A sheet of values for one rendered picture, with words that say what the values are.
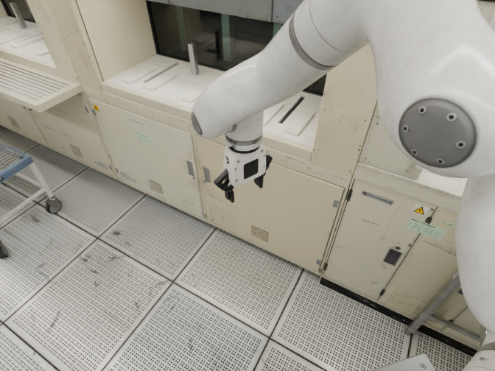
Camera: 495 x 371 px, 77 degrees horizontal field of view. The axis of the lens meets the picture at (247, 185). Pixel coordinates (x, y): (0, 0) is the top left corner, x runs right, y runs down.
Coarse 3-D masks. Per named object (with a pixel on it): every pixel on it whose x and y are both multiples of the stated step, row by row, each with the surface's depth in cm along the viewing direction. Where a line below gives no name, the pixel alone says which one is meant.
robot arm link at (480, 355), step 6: (480, 354) 41; (486, 354) 40; (492, 354) 40; (474, 360) 41; (480, 360) 40; (486, 360) 39; (492, 360) 39; (468, 366) 41; (474, 366) 40; (480, 366) 39; (486, 366) 38; (492, 366) 38
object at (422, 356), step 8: (408, 360) 75; (416, 360) 75; (424, 360) 75; (376, 368) 74; (384, 368) 74; (392, 368) 74; (400, 368) 74; (408, 368) 74; (416, 368) 74; (424, 368) 74; (432, 368) 74
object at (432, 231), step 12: (408, 228) 117; (420, 228) 115; (432, 228) 112; (336, 288) 166; (360, 300) 162; (384, 312) 158; (396, 312) 153; (408, 324) 154; (432, 336) 150; (444, 336) 146; (456, 348) 147; (468, 348) 142
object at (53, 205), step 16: (0, 144) 183; (0, 160) 176; (32, 160) 181; (0, 176) 167; (48, 192) 197; (16, 208) 183; (48, 208) 201; (0, 224) 177; (0, 240) 181; (0, 256) 178
